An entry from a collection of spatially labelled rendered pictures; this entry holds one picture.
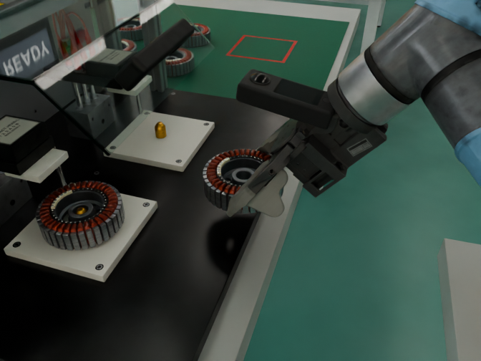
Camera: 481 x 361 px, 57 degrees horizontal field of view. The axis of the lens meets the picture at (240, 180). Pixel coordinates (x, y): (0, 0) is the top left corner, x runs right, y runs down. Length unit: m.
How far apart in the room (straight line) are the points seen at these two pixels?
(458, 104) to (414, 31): 0.08
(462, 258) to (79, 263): 0.52
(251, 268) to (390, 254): 1.16
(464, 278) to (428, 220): 1.26
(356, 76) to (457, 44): 0.10
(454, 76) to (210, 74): 0.77
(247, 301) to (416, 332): 1.02
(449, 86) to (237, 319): 0.35
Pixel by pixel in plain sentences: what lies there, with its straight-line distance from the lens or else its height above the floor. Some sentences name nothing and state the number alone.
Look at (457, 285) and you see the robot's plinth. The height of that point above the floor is 0.75.
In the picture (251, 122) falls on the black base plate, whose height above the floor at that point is 0.77.
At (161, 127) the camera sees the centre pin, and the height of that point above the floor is 0.80.
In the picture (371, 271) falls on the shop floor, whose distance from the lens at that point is 1.66.
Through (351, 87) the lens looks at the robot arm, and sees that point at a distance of 0.49.
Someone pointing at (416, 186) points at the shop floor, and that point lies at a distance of 2.09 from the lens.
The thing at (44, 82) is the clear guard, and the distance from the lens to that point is 0.39.
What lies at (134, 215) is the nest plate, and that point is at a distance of 0.66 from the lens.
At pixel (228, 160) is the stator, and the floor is 0.85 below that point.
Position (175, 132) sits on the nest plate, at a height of 0.78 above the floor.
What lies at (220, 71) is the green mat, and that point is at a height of 0.75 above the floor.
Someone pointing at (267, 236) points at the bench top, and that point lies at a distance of 0.66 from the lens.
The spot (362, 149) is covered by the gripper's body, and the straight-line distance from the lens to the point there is 0.53.
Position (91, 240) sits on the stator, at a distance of 0.61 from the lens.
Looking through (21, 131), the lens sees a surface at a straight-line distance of 0.62.
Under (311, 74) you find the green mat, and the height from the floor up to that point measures 0.75.
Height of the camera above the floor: 1.21
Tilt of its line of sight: 38 degrees down
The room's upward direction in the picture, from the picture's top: straight up
